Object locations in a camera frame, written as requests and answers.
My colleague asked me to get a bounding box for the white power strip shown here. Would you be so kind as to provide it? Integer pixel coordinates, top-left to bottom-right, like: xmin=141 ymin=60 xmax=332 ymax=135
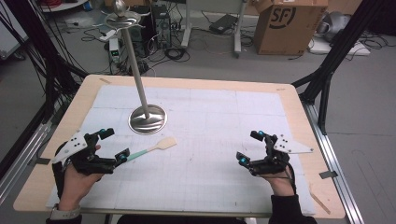
xmin=99 ymin=29 xmax=118 ymax=43

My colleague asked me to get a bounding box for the coiled black cable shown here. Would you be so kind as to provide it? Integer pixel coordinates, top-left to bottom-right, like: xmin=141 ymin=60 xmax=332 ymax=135
xmin=163 ymin=46 xmax=191 ymax=63

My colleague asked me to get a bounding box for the wooden spatula with green handle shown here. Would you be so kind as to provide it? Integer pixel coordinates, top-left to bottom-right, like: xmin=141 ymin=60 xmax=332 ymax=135
xmin=125 ymin=136 xmax=178 ymax=162

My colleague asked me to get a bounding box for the hand-held gripper black cable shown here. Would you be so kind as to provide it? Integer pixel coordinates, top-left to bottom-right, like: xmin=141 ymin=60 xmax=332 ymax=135
xmin=260 ymin=160 xmax=297 ymax=194
xmin=51 ymin=141 xmax=68 ymax=201

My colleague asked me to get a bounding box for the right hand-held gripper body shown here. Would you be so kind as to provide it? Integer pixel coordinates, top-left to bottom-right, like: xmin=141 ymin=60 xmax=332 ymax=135
xmin=247 ymin=133 xmax=314 ymax=177

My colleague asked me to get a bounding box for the brown cardboard box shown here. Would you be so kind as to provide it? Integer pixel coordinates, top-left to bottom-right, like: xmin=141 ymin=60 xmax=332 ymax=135
xmin=252 ymin=0 xmax=330 ymax=57

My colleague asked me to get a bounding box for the grey round appliance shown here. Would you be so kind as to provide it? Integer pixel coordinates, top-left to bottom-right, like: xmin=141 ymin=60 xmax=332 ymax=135
xmin=317 ymin=11 xmax=352 ymax=43

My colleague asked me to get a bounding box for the grey wrist watch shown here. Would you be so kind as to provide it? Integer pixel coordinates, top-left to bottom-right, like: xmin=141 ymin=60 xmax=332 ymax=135
xmin=49 ymin=203 xmax=82 ymax=221

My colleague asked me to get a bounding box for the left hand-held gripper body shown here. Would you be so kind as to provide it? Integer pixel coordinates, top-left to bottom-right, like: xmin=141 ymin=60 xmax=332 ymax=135
xmin=50 ymin=130 xmax=118 ymax=175

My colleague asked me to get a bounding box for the tall steel utensil stand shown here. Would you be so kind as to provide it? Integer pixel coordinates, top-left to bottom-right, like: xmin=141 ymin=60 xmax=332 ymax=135
xmin=104 ymin=0 xmax=168 ymax=135

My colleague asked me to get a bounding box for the aluminium rail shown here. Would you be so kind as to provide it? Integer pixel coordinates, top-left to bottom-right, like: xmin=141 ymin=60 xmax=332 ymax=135
xmin=303 ymin=102 xmax=366 ymax=224
xmin=0 ymin=120 xmax=53 ymax=204

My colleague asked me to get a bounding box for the person's right hand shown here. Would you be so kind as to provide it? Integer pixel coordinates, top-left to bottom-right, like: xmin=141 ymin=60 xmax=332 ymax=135
xmin=259 ymin=164 xmax=296 ymax=198

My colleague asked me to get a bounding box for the white metal stand leg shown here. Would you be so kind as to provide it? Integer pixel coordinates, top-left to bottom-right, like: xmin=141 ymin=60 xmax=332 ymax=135
xmin=233 ymin=0 xmax=248 ymax=59
xmin=180 ymin=0 xmax=192 ymax=49

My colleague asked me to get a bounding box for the white flat board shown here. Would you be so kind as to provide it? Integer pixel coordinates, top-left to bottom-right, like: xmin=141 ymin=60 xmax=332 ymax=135
xmin=307 ymin=36 xmax=372 ymax=57

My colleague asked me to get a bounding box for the black metal frame strut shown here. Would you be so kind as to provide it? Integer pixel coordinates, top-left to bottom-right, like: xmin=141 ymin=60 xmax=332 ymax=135
xmin=291 ymin=0 xmax=386 ymax=136

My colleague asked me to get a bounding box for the white round table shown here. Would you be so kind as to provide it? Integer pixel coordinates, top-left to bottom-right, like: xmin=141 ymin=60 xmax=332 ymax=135
xmin=39 ymin=0 xmax=91 ymax=14

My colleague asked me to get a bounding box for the flat black device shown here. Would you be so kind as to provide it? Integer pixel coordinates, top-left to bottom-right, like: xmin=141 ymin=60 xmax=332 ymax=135
xmin=208 ymin=13 xmax=239 ymax=35

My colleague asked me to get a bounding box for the white box with green display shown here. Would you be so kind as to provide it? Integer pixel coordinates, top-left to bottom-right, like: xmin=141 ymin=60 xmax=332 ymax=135
xmin=108 ymin=37 xmax=121 ymax=63

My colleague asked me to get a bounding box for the person's left hand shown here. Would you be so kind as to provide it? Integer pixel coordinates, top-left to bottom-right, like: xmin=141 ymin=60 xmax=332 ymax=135
xmin=58 ymin=144 xmax=106 ymax=213

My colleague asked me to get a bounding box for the left hand-held gripper black cable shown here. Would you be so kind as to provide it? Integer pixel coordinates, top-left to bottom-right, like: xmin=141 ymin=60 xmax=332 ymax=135
xmin=51 ymin=141 xmax=68 ymax=201

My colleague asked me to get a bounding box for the long tan tape strip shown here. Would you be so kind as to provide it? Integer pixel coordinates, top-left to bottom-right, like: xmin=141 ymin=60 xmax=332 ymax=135
xmin=308 ymin=183 xmax=332 ymax=216

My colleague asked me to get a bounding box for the white grid mat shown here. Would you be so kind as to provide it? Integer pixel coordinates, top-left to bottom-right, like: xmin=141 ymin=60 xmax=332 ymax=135
xmin=46 ymin=84 xmax=316 ymax=217

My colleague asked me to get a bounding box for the black computer tower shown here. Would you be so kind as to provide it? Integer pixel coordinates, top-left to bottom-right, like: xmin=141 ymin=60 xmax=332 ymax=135
xmin=151 ymin=4 xmax=173 ymax=49

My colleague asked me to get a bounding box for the right hand-held gripper black cable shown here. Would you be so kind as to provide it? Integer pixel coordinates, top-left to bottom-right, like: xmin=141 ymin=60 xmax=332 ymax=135
xmin=260 ymin=160 xmax=297 ymax=194

